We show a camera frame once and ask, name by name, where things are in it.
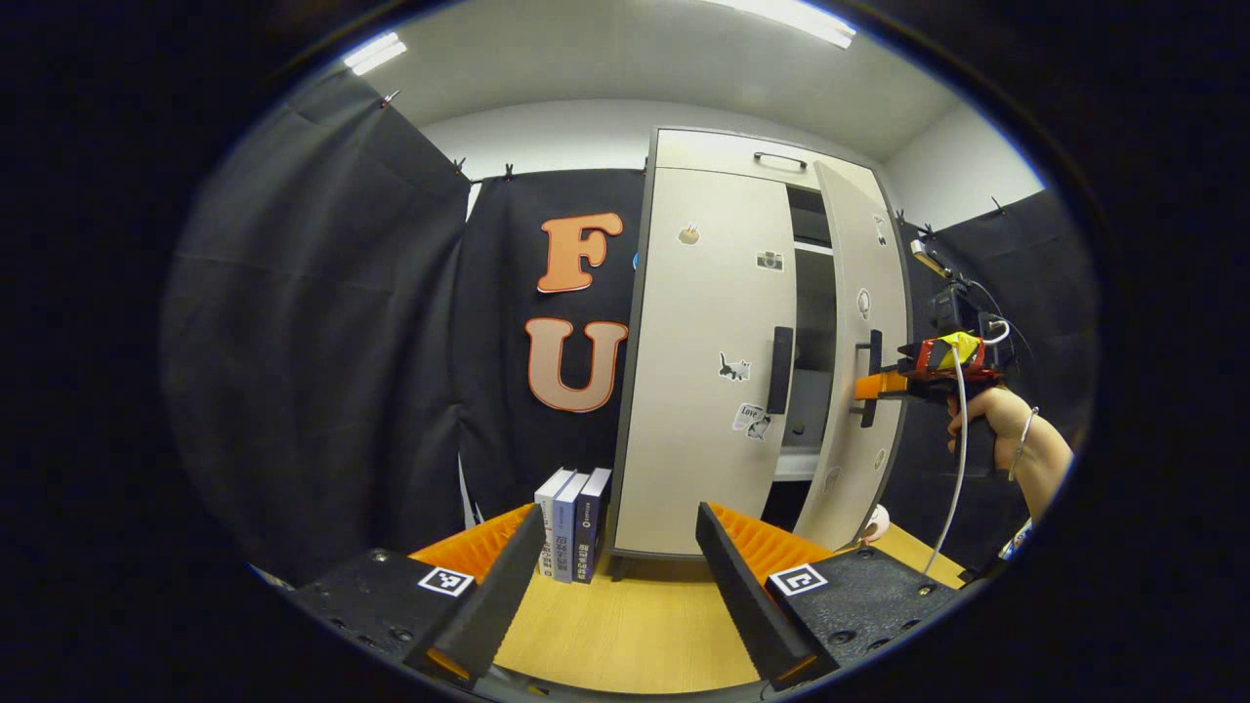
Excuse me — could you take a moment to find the white double-door shoe cabinet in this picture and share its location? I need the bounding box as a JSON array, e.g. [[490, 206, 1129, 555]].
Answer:
[[607, 127, 914, 584]]

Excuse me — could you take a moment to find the dark blue book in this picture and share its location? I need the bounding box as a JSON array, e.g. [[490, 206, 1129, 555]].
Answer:
[[574, 467, 613, 585]]

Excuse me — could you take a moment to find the black backdrop cloth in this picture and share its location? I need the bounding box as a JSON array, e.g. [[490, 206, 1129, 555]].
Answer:
[[161, 63, 1100, 587]]

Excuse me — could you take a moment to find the white book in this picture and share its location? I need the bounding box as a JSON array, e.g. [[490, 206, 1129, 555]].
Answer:
[[534, 467, 577, 577]]

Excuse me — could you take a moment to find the silver bracelet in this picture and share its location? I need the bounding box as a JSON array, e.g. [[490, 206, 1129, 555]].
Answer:
[[1008, 405, 1038, 481]]

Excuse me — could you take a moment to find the white cable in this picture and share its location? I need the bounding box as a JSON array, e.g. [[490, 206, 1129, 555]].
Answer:
[[923, 317, 1012, 577]]

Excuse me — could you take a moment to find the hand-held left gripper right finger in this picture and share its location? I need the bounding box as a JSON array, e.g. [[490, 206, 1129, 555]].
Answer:
[[695, 501, 963, 692]]

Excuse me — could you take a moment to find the white cabinet drawer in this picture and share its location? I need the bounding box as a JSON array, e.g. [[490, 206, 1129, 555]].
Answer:
[[652, 129, 885, 191]]

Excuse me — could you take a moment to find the small ceiling light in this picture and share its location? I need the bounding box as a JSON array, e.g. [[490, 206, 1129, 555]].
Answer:
[[342, 32, 409, 77]]

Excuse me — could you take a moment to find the long ceiling light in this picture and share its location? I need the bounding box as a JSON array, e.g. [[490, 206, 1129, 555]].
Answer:
[[703, 0, 858, 50]]

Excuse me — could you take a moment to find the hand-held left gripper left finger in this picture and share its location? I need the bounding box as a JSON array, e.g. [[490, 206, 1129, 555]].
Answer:
[[288, 503, 548, 689]]

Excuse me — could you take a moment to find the white shoe cabinet door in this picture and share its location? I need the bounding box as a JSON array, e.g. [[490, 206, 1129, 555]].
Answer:
[[793, 161, 911, 553], [613, 166, 797, 559]]

